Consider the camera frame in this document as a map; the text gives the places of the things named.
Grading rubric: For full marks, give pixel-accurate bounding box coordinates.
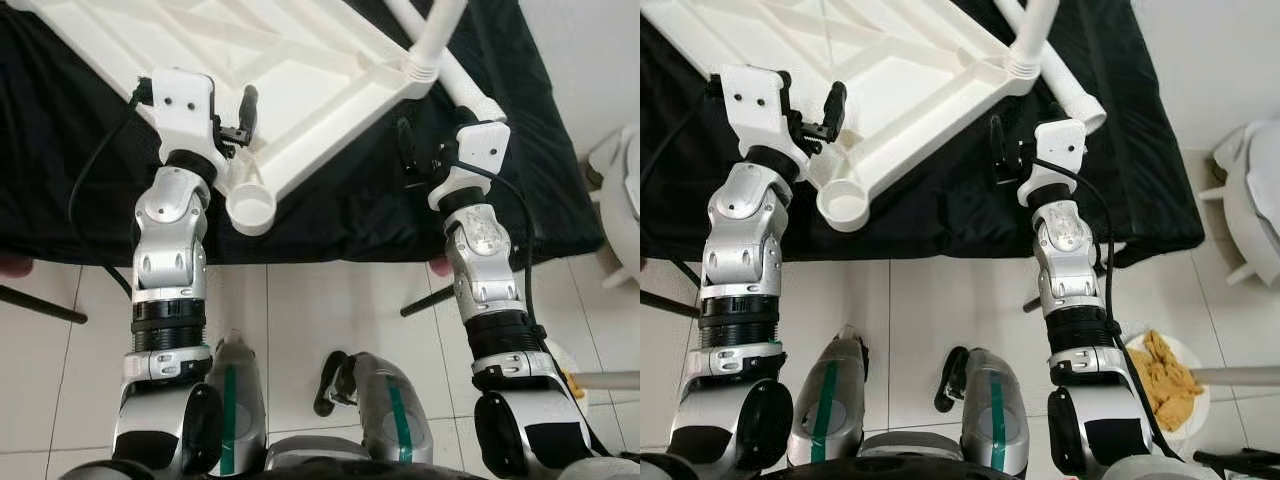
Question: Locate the black plastic object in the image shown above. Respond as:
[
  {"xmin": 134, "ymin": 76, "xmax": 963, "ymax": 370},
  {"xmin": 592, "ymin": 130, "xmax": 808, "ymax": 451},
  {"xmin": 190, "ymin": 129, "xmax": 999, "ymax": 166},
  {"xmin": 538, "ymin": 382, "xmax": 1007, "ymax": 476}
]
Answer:
[{"xmin": 1193, "ymin": 448, "xmax": 1280, "ymax": 471}]

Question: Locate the grey metal pole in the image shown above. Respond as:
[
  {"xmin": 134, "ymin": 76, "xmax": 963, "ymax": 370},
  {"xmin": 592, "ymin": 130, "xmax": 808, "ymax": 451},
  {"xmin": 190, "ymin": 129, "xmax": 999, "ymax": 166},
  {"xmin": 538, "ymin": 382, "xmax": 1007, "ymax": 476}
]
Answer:
[
  {"xmin": 570, "ymin": 370, "xmax": 641, "ymax": 391},
  {"xmin": 1190, "ymin": 367, "xmax": 1280, "ymax": 388}
]

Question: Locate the black robot waist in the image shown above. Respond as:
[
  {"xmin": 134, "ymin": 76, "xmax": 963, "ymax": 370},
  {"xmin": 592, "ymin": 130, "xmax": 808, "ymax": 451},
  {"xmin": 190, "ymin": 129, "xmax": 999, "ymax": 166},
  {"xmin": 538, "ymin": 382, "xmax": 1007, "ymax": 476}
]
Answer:
[
  {"xmin": 60, "ymin": 458, "xmax": 521, "ymax": 480},
  {"xmin": 640, "ymin": 455, "xmax": 1101, "ymax": 480}
]

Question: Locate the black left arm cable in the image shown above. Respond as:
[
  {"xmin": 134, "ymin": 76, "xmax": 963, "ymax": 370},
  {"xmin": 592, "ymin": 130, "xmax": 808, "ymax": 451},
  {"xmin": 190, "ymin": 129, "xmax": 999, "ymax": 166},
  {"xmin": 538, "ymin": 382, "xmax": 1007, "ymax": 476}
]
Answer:
[
  {"xmin": 640, "ymin": 90, "xmax": 721, "ymax": 291},
  {"xmin": 68, "ymin": 85, "xmax": 153, "ymax": 301}
]

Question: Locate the silver robot right leg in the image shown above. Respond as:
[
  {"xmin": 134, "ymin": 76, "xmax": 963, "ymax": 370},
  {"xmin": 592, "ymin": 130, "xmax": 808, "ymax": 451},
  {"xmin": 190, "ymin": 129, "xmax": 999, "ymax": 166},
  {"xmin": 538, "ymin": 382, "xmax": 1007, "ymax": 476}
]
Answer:
[
  {"xmin": 315, "ymin": 350, "xmax": 433, "ymax": 466},
  {"xmin": 935, "ymin": 345, "xmax": 1031, "ymax": 476}
]

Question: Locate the white plastic furniture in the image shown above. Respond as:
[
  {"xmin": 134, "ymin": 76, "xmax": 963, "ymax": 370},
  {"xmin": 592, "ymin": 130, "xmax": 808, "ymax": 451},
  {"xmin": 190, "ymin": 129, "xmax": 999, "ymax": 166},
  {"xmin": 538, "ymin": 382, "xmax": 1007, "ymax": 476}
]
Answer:
[
  {"xmin": 585, "ymin": 125, "xmax": 641, "ymax": 291},
  {"xmin": 1195, "ymin": 120, "xmax": 1280, "ymax": 289}
]

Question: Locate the white plastic table top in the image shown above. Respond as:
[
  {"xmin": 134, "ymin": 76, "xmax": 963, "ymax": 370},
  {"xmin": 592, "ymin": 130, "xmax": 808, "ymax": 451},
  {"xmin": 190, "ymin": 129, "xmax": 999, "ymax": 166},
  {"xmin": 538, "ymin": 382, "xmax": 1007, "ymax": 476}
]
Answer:
[
  {"xmin": 640, "ymin": 0, "xmax": 1041, "ymax": 233},
  {"xmin": 10, "ymin": 0, "xmax": 441, "ymax": 238}
]

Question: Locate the silver robot left leg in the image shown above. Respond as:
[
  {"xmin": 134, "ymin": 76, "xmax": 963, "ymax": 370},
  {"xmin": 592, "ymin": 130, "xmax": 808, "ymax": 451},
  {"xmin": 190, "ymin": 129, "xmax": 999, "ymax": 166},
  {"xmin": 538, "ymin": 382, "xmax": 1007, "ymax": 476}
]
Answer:
[
  {"xmin": 205, "ymin": 335, "xmax": 269, "ymax": 476},
  {"xmin": 790, "ymin": 330, "xmax": 869, "ymax": 469}
]

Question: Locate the silver robot leg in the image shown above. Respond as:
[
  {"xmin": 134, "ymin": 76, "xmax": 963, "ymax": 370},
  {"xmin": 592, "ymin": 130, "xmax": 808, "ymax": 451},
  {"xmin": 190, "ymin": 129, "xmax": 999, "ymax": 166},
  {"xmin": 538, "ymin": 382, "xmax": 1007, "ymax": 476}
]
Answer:
[
  {"xmin": 790, "ymin": 330, "xmax": 869, "ymax": 469},
  {"xmin": 935, "ymin": 345, "xmax": 1031, "ymax": 476},
  {"xmin": 315, "ymin": 350, "xmax": 433, "ymax": 466},
  {"xmin": 205, "ymin": 335, "xmax": 269, "ymax": 476}
]

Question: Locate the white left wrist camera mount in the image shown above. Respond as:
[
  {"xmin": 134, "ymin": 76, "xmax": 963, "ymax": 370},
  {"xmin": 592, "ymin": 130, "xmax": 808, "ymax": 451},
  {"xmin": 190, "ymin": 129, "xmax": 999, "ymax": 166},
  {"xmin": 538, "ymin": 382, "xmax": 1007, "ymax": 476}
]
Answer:
[
  {"xmin": 137, "ymin": 70, "xmax": 221, "ymax": 166},
  {"xmin": 707, "ymin": 65, "xmax": 811, "ymax": 161}
]

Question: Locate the black table frame bar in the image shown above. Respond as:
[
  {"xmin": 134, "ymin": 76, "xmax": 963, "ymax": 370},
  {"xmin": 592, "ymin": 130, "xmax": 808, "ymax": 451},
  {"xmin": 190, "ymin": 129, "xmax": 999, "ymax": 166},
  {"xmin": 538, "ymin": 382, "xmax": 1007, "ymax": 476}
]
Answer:
[
  {"xmin": 640, "ymin": 290, "xmax": 701, "ymax": 319},
  {"xmin": 0, "ymin": 283, "xmax": 89, "ymax": 326}
]

